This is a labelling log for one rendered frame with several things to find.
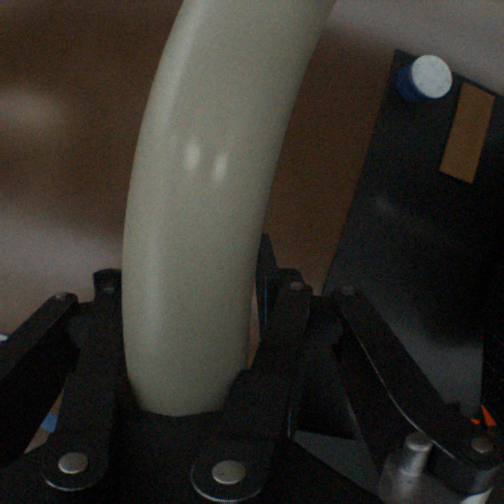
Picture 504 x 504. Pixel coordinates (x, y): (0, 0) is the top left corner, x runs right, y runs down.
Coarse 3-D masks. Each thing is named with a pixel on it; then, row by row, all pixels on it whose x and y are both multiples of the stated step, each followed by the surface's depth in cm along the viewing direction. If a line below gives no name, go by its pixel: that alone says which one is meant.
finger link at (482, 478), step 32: (352, 288) 15; (352, 320) 12; (384, 320) 12; (352, 352) 12; (384, 352) 10; (352, 384) 12; (384, 384) 9; (416, 384) 9; (384, 416) 9; (416, 416) 8; (448, 416) 8; (384, 448) 9; (448, 448) 7; (480, 448) 6; (448, 480) 6; (480, 480) 6
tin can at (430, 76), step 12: (420, 60) 79; (432, 60) 79; (408, 72) 83; (420, 72) 80; (432, 72) 80; (444, 72) 80; (408, 84) 85; (420, 84) 81; (432, 84) 81; (444, 84) 80; (408, 96) 90; (420, 96) 85; (432, 96) 82
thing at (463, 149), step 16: (464, 96) 91; (480, 96) 91; (464, 112) 92; (480, 112) 92; (464, 128) 93; (480, 128) 93; (448, 144) 94; (464, 144) 94; (480, 144) 94; (448, 160) 95; (464, 160) 95; (464, 176) 96
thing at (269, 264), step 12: (264, 240) 21; (264, 252) 19; (264, 264) 17; (276, 264) 17; (264, 276) 16; (276, 276) 16; (264, 288) 16; (276, 288) 16; (264, 300) 16; (264, 312) 16; (264, 324) 16
